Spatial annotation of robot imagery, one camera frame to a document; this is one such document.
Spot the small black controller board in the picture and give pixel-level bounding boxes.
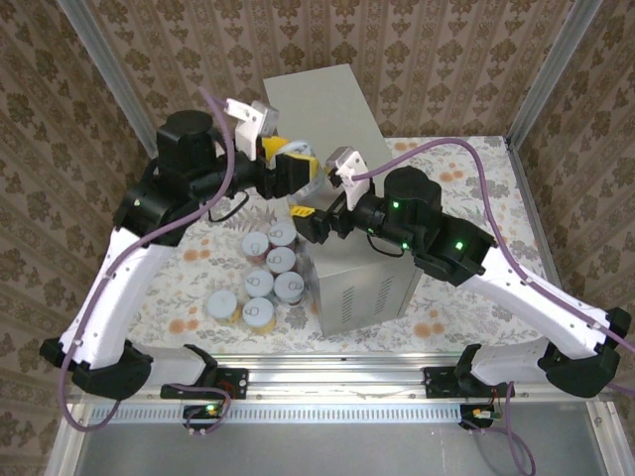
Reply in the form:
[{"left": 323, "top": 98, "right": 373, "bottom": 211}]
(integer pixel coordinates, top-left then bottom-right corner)
[
  {"left": 459, "top": 404, "right": 500, "bottom": 428},
  {"left": 182, "top": 402, "right": 223, "bottom": 423}
]

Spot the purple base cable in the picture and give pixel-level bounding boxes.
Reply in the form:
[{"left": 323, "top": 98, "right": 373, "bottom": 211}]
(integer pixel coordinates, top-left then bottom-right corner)
[
  {"left": 184, "top": 389, "right": 233, "bottom": 438},
  {"left": 463, "top": 384, "right": 538, "bottom": 476}
]

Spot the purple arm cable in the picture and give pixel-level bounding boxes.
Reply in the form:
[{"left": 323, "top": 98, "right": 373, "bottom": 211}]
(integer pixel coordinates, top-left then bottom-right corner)
[
  {"left": 351, "top": 137, "right": 635, "bottom": 356},
  {"left": 58, "top": 86, "right": 234, "bottom": 432}
]

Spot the floral tablecloth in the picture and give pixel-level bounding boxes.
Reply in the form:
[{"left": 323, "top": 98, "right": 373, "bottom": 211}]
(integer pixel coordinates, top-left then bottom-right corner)
[{"left": 106, "top": 136, "right": 572, "bottom": 356}]

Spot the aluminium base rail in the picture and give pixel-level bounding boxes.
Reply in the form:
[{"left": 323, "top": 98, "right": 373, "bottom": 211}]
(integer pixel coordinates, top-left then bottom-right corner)
[{"left": 63, "top": 349, "right": 616, "bottom": 406}]

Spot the aluminium table side rail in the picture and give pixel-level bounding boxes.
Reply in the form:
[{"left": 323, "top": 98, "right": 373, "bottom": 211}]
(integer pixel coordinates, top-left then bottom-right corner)
[{"left": 505, "top": 137, "right": 586, "bottom": 358}]

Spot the perforated cable tray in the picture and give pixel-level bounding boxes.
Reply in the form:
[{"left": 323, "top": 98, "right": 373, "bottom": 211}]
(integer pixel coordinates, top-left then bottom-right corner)
[{"left": 86, "top": 404, "right": 470, "bottom": 425}]

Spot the pink labelled food can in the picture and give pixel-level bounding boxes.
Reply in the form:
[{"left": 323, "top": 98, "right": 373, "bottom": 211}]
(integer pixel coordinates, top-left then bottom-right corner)
[
  {"left": 241, "top": 231, "right": 272, "bottom": 267},
  {"left": 266, "top": 221, "right": 299, "bottom": 252},
  {"left": 273, "top": 271, "right": 307, "bottom": 307}
]

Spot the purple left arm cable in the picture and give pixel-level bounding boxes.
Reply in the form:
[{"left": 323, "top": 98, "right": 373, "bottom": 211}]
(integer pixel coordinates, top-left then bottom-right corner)
[{"left": 58, "top": 86, "right": 234, "bottom": 432}]

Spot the aluminium frame post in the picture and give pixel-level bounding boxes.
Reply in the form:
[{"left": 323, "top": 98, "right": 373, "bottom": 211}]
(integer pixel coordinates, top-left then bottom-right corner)
[
  {"left": 508, "top": 0, "right": 604, "bottom": 145},
  {"left": 57, "top": 0, "right": 163, "bottom": 155}
]

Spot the grey metal panel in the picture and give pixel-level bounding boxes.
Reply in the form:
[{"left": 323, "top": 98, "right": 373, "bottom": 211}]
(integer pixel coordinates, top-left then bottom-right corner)
[{"left": 47, "top": 400, "right": 635, "bottom": 476}]

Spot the yellow labelled food can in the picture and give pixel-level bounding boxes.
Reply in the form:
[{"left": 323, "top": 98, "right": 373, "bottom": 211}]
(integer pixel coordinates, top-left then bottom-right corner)
[
  {"left": 241, "top": 297, "right": 277, "bottom": 334},
  {"left": 206, "top": 290, "right": 242, "bottom": 326}
]

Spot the grey metal box counter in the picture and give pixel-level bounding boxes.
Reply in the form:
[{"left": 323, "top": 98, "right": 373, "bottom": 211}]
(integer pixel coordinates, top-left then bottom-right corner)
[{"left": 262, "top": 62, "right": 436, "bottom": 337}]

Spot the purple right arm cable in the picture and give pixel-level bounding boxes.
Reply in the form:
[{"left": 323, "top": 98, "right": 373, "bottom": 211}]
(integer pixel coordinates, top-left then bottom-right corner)
[{"left": 351, "top": 137, "right": 635, "bottom": 356}]

